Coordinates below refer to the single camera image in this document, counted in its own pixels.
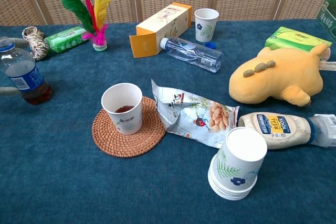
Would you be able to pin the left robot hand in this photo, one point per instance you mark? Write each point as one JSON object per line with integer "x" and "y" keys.
{"x": 22, "y": 42}

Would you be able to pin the cola bottle blue label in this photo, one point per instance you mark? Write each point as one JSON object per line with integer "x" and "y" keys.
{"x": 23, "y": 77}

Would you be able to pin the paper cup green print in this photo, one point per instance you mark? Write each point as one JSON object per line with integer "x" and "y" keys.
{"x": 126, "y": 121}

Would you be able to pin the clear empty water bottle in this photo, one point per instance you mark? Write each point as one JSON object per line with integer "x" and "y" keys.
{"x": 194, "y": 53}

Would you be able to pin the paper cup blue flower print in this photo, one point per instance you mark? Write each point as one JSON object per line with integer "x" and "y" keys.
{"x": 206, "y": 27}

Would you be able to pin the blue bottle cap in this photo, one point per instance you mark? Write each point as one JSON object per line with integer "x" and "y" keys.
{"x": 210, "y": 45}

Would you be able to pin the white lidded cup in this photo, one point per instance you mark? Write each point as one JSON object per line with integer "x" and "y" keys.
{"x": 239, "y": 163}

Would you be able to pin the mayonnaise squeeze bottle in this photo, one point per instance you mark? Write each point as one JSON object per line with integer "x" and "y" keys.
{"x": 278, "y": 129}

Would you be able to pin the green tissue pack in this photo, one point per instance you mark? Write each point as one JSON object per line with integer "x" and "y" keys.
{"x": 64, "y": 40}

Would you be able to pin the colourful feather shuttlecock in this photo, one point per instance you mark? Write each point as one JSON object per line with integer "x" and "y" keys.
{"x": 98, "y": 35}

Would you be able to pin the round woven rattan coaster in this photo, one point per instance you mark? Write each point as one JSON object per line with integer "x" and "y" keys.
{"x": 118, "y": 145}

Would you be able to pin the orange and white carton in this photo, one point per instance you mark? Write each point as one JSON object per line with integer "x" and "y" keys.
{"x": 162, "y": 27}

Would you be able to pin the blue felt tablecloth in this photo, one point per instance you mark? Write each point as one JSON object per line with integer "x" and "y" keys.
{"x": 52, "y": 182}

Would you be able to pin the crumpled snack bag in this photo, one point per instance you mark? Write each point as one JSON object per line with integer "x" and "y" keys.
{"x": 189, "y": 116}

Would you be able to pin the yellow plush toy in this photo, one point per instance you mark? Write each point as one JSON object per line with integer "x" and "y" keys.
{"x": 278, "y": 79}

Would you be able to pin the yellow-green tissue box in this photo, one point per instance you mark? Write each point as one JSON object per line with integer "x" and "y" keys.
{"x": 291, "y": 37}

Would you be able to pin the green tea bag box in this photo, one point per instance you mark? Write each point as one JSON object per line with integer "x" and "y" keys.
{"x": 328, "y": 16}

